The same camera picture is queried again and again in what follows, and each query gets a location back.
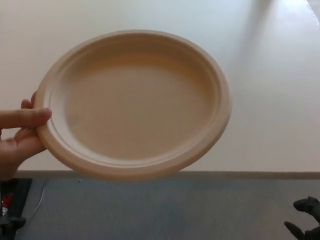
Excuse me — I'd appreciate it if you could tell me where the person's bare hand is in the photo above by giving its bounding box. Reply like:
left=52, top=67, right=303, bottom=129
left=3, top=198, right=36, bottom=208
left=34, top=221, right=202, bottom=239
left=0, top=90, right=53, bottom=181

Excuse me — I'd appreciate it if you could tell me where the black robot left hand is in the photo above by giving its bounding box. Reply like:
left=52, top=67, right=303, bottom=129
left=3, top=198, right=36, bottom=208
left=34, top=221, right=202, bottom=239
left=0, top=216, right=27, bottom=240

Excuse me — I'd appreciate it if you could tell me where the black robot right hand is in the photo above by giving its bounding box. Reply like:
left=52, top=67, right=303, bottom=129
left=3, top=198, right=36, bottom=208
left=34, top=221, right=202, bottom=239
left=284, top=196, right=320, bottom=240

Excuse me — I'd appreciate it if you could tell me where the beige round paper plate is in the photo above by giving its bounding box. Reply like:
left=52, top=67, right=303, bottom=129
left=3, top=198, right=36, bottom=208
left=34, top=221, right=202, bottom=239
left=33, top=29, right=233, bottom=183

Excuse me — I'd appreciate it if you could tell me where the black object with red mark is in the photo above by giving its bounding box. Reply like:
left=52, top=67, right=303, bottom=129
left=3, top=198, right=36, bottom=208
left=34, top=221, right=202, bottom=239
left=0, top=177, right=34, bottom=218

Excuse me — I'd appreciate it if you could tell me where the thin white floor cable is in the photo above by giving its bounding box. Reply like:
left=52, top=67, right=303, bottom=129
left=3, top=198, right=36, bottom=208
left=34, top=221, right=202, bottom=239
left=31, top=180, right=48, bottom=223

